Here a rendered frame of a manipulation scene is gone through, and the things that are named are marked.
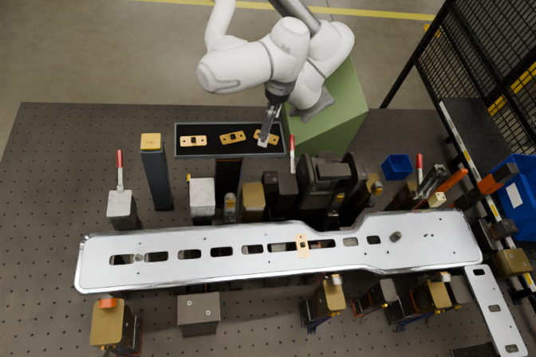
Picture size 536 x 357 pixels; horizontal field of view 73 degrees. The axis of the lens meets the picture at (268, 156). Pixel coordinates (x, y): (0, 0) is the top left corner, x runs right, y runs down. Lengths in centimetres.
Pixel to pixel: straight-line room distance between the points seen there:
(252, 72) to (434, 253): 94
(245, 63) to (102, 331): 79
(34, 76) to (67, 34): 51
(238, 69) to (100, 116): 118
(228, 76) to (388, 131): 138
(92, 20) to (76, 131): 189
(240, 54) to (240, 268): 68
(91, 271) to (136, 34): 252
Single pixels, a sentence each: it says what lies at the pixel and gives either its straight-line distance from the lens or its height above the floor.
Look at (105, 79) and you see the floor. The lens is 311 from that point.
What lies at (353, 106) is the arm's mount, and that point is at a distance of 164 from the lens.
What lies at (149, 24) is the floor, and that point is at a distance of 356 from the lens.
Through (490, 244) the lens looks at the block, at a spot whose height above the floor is 100.
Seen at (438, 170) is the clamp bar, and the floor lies 120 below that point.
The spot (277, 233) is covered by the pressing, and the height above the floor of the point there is 100.
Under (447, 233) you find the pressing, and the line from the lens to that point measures 152.
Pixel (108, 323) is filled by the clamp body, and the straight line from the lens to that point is 114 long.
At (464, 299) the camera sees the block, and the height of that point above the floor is 98.
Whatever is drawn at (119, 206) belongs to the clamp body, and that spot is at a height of 106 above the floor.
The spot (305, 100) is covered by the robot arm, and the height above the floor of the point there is 100.
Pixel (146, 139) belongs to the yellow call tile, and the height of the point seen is 116.
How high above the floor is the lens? 216
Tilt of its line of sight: 56 degrees down
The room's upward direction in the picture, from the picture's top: 15 degrees clockwise
